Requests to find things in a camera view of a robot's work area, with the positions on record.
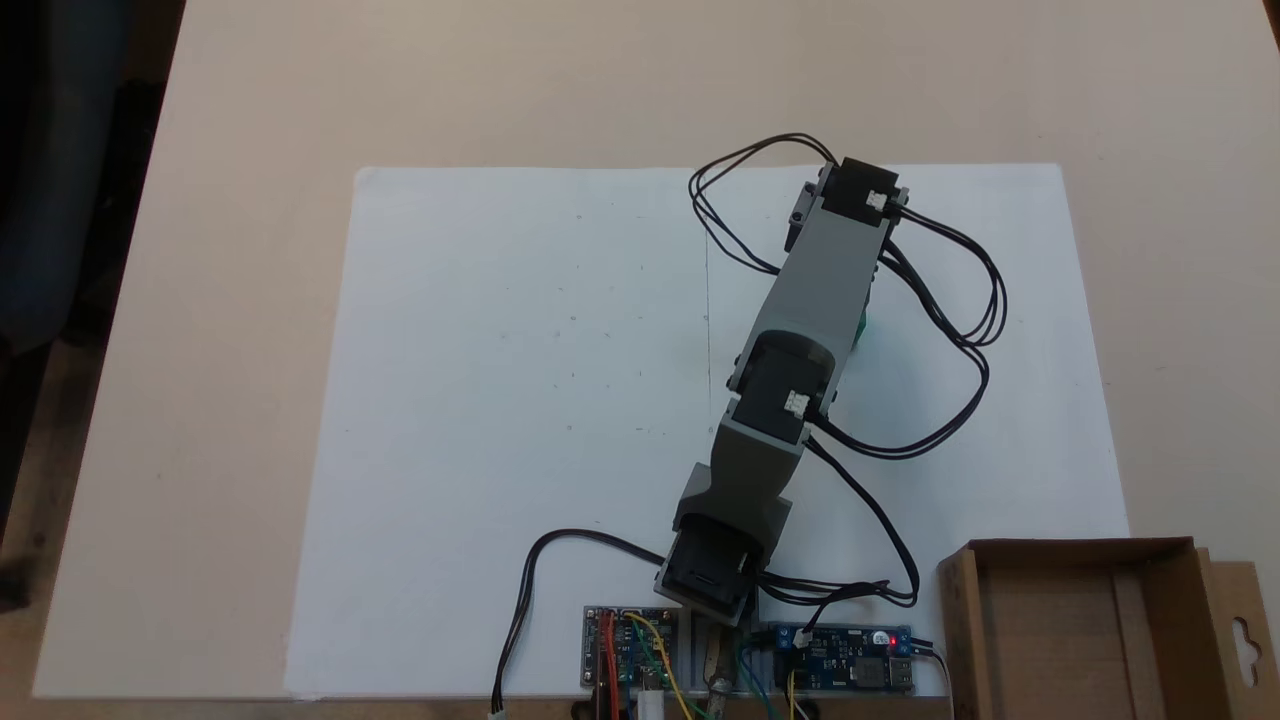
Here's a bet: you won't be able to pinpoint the white paper sheet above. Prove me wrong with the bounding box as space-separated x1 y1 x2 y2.
283 166 713 701
705 163 1133 699

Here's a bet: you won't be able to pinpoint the blue circuit board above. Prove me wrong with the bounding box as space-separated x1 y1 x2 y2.
768 624 914 694

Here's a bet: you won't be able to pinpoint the brown cardboard box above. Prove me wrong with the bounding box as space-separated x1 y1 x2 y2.
937 537 1267 720

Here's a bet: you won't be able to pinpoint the black motor cable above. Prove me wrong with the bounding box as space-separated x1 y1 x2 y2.
805 205 1008 462
757 440 921 609
688 133 839 277

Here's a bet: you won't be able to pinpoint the thick black power cable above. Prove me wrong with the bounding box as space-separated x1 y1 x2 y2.
491 529 669 718

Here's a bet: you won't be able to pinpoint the grey circuit board coloured wires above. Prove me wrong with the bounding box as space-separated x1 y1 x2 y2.
582 604 682 692

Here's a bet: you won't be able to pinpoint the red wire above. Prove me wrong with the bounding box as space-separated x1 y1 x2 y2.
597 612 624 720

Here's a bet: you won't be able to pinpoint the yellow wire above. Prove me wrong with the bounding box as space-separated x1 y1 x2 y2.
625 611 697 720

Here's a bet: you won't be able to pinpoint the thin grey cable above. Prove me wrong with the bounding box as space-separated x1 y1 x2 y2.
912 640 958 720

